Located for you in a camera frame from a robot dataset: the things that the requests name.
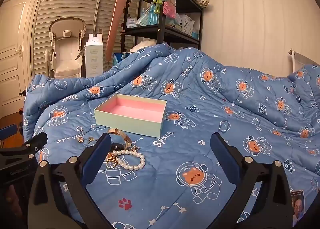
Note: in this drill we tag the tall white carton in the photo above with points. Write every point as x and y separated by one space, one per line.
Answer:
93 56

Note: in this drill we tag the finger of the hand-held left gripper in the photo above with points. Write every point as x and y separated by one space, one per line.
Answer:
37 141
8 132

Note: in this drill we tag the blue astronaut bear printed blanket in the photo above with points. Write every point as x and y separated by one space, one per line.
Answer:
220 109

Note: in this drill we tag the gold square pendant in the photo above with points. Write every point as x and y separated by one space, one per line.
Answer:
91 139

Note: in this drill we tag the blue plastic packets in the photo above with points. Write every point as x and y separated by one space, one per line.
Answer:
147 17

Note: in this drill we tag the white panel door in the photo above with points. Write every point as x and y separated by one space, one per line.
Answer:
12 31

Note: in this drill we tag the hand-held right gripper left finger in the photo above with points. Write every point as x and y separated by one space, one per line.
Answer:
97 156

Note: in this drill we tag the beige crumpled paper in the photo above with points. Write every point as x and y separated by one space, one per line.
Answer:
203 2

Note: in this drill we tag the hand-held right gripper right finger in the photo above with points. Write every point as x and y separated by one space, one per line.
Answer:
222 154

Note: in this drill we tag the teal small box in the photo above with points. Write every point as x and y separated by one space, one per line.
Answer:
195 34

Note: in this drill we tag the black metal shelf rack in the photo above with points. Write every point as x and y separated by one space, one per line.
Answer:
160 30

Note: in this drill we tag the dark metal stand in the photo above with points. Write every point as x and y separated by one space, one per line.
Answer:
22 111

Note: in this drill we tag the white plastic basket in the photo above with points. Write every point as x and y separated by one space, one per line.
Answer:
186 23

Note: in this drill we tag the mint green box pink inside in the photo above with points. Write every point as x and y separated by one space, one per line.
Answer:
125 124

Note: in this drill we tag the pink knitted pouch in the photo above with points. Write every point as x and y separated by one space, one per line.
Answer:
169 8

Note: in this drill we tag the photo id card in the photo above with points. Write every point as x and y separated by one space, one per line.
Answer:
297 206

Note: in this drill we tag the white fluffy plush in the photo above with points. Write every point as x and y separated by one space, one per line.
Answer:
143 45

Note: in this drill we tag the white baby high chair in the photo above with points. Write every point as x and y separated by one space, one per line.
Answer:
66 51

